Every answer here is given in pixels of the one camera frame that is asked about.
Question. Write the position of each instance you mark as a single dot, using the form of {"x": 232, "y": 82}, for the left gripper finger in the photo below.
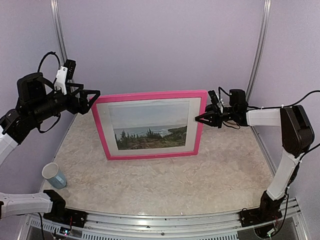
{"x": 86, "y": 99}
{"x": 73, "y": 88}

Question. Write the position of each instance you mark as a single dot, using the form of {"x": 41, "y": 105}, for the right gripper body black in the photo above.
{"x": 220, "y": 120}

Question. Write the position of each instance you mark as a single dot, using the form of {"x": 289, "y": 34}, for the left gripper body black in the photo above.
{"x": 42, "y": 108}

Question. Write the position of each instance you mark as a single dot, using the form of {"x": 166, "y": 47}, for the white mat board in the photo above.
{"x": 150, "y": 102}

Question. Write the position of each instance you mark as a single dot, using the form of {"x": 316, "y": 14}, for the landscape photo print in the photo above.
{"x": 153, "y": 124}

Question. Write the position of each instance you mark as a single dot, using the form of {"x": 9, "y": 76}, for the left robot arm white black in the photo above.
{"x": 18, "y": 204}

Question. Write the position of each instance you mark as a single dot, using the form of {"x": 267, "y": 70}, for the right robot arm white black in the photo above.
{"x": 297, "y": 136}

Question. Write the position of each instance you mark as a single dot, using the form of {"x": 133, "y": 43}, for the light blue mug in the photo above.
{"x": 52, "y": 173}

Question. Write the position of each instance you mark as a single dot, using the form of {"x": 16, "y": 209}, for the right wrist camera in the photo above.
{"x": 216, "y": 102}

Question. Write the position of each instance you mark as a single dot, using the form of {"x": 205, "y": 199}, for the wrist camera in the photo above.
{"x": 216, "y": 102}
{"x": 64, "y": 74}

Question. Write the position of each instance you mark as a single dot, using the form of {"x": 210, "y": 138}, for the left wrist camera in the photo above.
{"x": 64, "y": 74}

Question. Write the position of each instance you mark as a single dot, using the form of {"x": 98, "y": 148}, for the left aluminium post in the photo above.
{"x": 61, "y": 32}

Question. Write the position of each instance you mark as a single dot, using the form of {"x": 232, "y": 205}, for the aluminium post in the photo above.
{"x": 259, "y": 48}
{"x": 61, "y": 32}

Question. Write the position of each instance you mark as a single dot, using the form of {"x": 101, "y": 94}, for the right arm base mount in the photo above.
{"x": 260, "y": 215}

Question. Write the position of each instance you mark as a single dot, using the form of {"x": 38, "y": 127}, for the front aluminium rail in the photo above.
{"x": 112, "y": 226}

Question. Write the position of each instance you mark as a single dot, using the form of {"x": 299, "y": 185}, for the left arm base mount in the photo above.
{"x": 65, "y": 216}

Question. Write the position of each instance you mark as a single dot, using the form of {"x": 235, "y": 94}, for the right aluminium post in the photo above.
{"x": 259, "y": 48}

